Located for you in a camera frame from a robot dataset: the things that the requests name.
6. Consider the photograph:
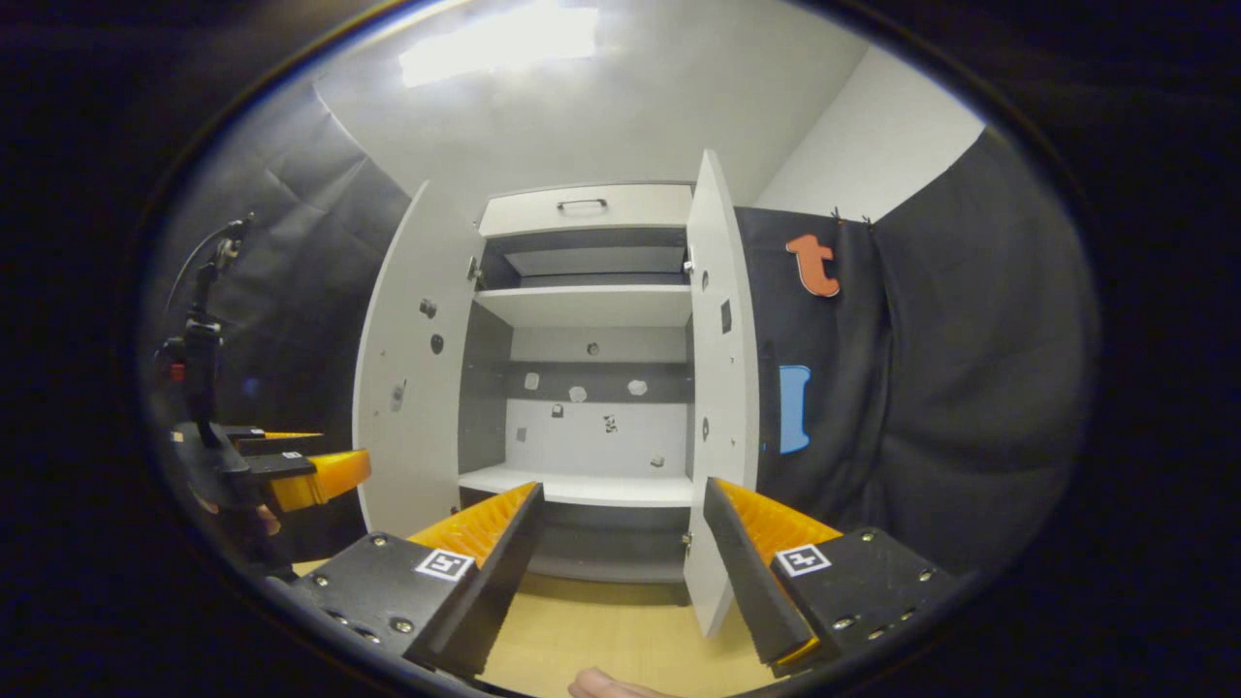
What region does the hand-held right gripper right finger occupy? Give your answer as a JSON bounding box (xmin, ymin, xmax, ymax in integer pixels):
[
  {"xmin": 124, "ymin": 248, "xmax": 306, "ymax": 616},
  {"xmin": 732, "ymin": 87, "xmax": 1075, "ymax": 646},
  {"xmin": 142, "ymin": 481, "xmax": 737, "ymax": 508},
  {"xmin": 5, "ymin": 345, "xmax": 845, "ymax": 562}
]
[{"xmin": 702, "ymin": 477, "xmax": 966, "ymax": 678}]

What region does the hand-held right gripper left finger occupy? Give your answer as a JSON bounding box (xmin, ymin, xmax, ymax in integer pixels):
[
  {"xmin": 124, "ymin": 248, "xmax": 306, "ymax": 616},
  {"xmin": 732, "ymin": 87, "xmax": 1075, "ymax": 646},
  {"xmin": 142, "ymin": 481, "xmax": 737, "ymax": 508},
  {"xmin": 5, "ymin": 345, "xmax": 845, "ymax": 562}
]
[{"xmin": 291, "ymin": 482, "xmax": 546, "ymax": 680}]

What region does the beige double-door shoe cabinet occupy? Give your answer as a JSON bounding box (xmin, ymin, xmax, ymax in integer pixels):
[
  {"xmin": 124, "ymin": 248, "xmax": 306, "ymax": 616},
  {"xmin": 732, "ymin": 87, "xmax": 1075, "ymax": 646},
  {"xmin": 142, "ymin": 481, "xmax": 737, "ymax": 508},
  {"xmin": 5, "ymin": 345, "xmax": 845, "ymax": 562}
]
[{"xmin": 456, "ymin": 182, "xmax": 699, "ymax": 585}]

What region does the white cabinet shelf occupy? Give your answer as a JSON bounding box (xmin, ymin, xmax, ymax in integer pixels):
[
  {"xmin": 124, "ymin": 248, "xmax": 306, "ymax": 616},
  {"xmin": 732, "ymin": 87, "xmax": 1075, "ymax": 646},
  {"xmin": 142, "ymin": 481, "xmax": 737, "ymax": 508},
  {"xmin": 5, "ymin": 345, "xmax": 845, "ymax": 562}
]
[
  {"xmin": 458, "ymin": 463, "xmax": 697, "ymax": 508},
  {"xmin": 473, "ymin": 284, "xmax": 694, "ymax": 329}
]

